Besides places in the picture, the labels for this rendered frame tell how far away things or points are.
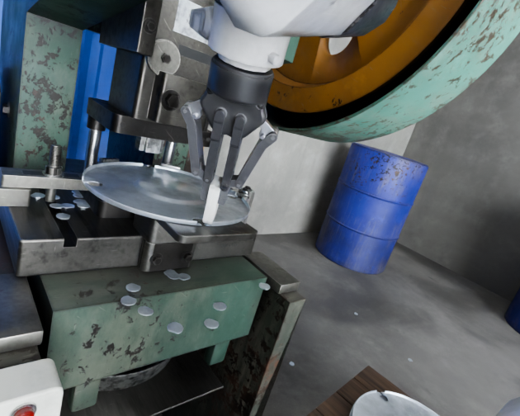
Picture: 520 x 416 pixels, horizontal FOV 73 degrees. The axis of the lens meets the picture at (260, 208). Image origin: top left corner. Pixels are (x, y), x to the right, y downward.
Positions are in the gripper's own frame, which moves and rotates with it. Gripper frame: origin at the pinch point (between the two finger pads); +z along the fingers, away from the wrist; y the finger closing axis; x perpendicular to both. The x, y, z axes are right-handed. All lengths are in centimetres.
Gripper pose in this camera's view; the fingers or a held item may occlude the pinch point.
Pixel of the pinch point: (213, 200)
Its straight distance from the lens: 53.0
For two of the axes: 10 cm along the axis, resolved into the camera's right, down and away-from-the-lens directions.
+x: 1.4, -5.6, 8.2
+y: 9.6, 2.9, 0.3
